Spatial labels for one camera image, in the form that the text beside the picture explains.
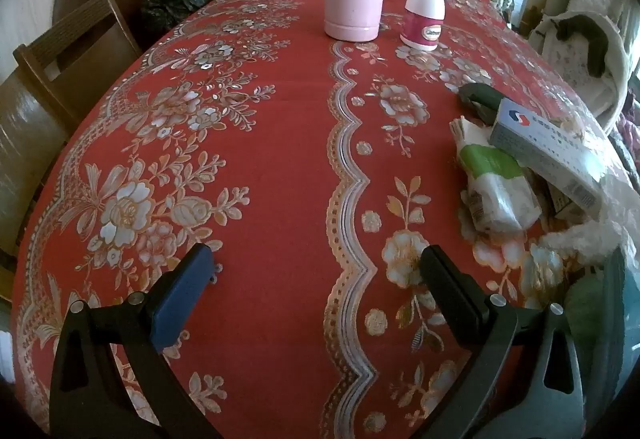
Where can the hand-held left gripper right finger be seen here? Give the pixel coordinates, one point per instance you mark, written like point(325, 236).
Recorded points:
point(450, 291)

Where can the black scarf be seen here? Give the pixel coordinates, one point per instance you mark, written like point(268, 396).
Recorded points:
point(590, 39)

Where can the green white tissue pack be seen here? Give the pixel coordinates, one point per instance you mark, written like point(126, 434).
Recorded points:
point(495, 189)

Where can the light wooden chair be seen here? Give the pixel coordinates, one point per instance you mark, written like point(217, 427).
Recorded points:
point(30, 119)

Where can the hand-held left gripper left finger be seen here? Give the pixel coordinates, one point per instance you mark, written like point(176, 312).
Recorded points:
point(180, 289)

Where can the white pill bottle pink label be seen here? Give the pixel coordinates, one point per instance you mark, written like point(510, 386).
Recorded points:
point(425, 9)

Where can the green cloth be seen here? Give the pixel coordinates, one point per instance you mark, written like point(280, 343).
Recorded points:
point(585, 314)

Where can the white chair with jacket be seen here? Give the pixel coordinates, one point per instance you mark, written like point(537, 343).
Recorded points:
point(575, 64)

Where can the dark green snack wrapper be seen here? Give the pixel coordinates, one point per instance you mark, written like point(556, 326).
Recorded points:
point(475, 99)

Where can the white fluffy cloth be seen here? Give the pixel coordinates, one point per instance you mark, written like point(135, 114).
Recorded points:
point(580, 241)

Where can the red floral tablecloth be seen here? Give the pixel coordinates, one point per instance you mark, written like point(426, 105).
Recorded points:
point(280, 169)

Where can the white blue medicine box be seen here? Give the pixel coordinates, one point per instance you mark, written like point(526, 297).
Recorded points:
point(540, 144)

